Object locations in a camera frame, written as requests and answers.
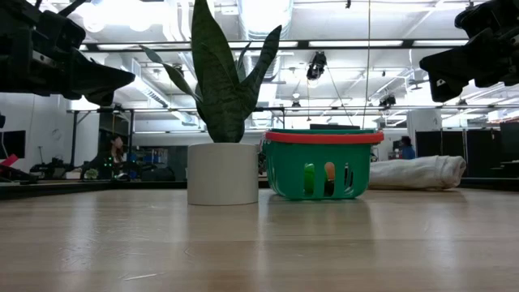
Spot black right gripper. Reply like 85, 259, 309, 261
419, 0, 519, 103

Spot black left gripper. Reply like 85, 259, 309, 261
0, 0, 136, 107

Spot snake plant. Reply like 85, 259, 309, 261
139, 0, 283, 207

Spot small green toy fruit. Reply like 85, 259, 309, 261
303, 163, 316, 195

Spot teal basket with orange handle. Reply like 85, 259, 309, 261
261, 128, 385, 201

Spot person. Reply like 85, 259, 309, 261
95, 135, 127, 179
398, 135, 417, 161

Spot dark cabinet panels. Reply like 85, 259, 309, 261
415, 121, 519, 179

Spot black monitor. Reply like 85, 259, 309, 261
0, 129, 26, 160

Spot folded white cloth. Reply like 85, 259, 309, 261
368, 155, 467, 191

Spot black hanging camera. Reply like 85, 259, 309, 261
306, 51, 328, 81

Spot silver ceiling duct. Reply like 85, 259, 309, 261
237, 0, 295, 40

